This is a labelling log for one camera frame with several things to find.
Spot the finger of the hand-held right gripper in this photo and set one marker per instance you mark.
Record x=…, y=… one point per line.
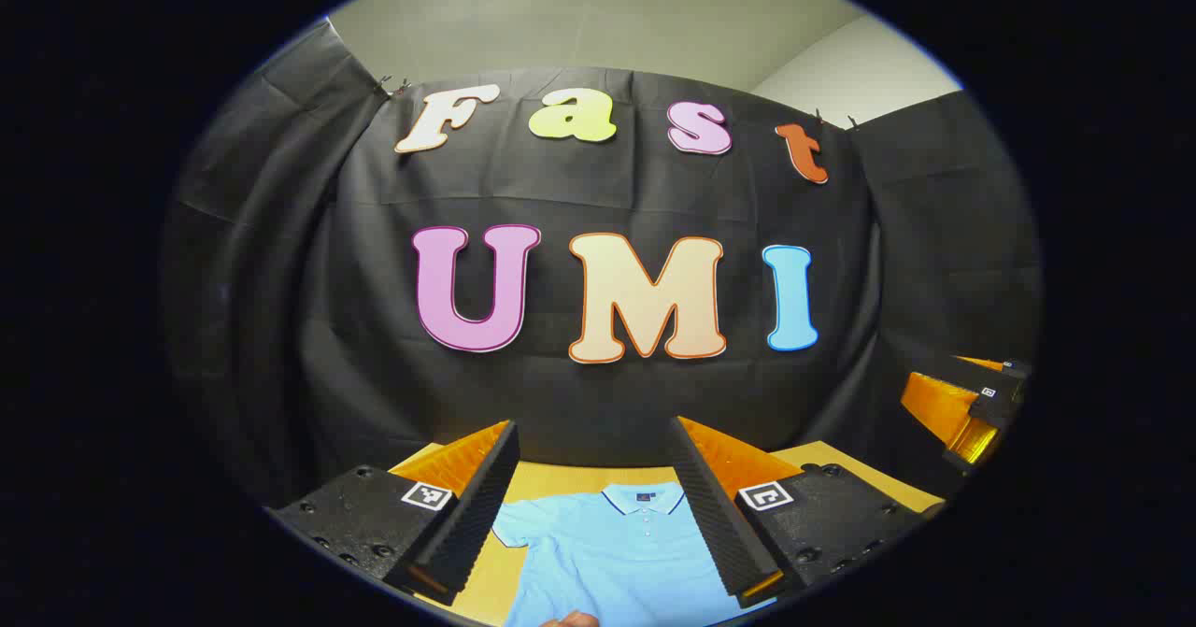
x=1004, y=364
x=944, y=412

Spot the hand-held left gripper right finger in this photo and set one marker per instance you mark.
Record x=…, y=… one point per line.
x=712, y=515

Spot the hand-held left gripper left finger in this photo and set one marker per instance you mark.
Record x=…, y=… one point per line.
x=476, y=515

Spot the light blue T-shirt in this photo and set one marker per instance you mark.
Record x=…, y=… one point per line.
x=607, y=562

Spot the black backdrop cloth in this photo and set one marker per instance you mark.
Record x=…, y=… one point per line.
x=374, y=375

